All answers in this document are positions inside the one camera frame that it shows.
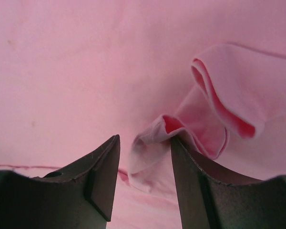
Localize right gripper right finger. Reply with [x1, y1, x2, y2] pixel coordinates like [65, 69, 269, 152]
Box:
[171, 137, 286, 229]

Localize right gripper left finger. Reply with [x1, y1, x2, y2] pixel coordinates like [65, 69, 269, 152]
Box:
[0, 135, 120, 229]

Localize pink t shirt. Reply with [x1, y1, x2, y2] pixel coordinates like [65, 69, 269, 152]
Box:
[0, 0, 286, 229]

